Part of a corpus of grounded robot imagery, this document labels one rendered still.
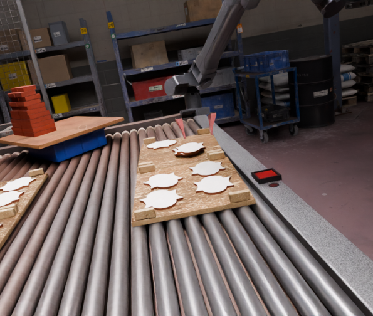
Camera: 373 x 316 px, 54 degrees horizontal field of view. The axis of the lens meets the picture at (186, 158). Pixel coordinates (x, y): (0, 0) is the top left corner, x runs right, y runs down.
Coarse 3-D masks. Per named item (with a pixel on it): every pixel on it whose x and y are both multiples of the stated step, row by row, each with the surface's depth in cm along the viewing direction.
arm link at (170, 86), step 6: (174, 78) 123; (180, 78) 123; (186, 78) 125; (192, 78) 127; (210, 78) 123; (168, 84) 125; (174, 84) 123; (180, 84) 122; (186, 84) 124; (192, 84) 125; (198, 84) 127; (204, 84) 124; (210, 84) 125; (168, 90) 126; (174, 90) 123; (180, 90) 125; (186, 90) 127
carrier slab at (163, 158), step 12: (144, 144) 180; (180, 144) 169; (204, 144) 162; (216, 144) 160; (144, 156) 160; (156, 156) 157; (168, 156) 154; (180, 156) 152; (192, 156) 149; (204, 156) 146; (156, 168) 142
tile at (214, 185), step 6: (204, 180) 120; (210, 180) 119; (216, 180) 118; (222, 180) 118; (228, 180) 117; (198, 186) 116; (204, 186) 115; (210, 186) 114; (216, 186) 113; (222, 186) 113; (228, 186) 113; (198, 192) 113; (204, 192) 112; (210, 192) 110; (216, 192) 110; (222, 192) 110
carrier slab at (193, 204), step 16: (208, 160) 141; (224, 160) 138; (144, 176) 136; (192, 176) 127; (224, 176) 123; (144, 192) 120; (176, 192) 116; (192, 192) 114; (224, 192) 110; (144, 208) 109; (176, 208) 105; (192, 208) 103; (208, 208) 102; (224, 208) 103; (144, 224) 102
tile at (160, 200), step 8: (152, 192) 117; (160, 192) 116; (168, 192) 115; (144, 200) 112; (152, 200) 111; (160, 200) 110; (168, 200) 110; (176, 200) 110; (160, 208) 105; (168, 208) 106
